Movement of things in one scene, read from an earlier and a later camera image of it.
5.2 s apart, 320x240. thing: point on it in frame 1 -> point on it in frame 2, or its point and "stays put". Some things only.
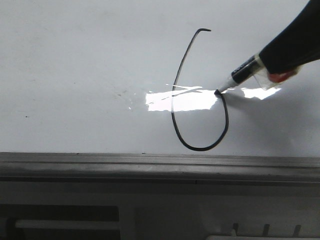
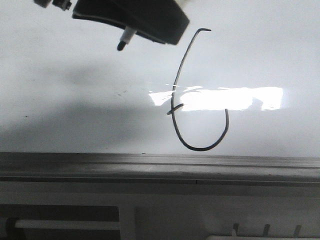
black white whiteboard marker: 242,73 -> 128,34
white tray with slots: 262,222 stays put
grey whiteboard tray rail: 160,168 stays put
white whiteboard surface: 139,77 stays put
